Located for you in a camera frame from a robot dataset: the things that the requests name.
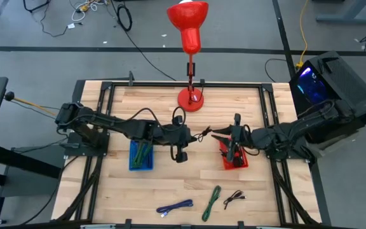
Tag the red plastic basket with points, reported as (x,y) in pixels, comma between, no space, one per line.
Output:
(226,163)

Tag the blue plastic basket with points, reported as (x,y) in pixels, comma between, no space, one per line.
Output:
(131,163)

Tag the black aluminium table frame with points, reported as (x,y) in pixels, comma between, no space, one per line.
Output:
(186,85)

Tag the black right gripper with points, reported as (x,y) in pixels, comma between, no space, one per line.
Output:
(243,136)

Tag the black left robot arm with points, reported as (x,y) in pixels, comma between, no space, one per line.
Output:
(106,121)

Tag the red desk lamp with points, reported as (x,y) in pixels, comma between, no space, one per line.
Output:
(187,31)

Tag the black computer tower blue glow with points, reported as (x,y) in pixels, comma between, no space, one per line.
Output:
(345,86)

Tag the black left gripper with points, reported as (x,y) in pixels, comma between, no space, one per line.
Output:
(176,135)

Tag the grey desk foot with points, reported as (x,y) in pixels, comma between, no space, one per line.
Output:
(345,19)

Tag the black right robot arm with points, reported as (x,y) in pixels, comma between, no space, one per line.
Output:
(297,130)

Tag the black knob yellow stick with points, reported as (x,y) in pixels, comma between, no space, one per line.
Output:
(9,96)

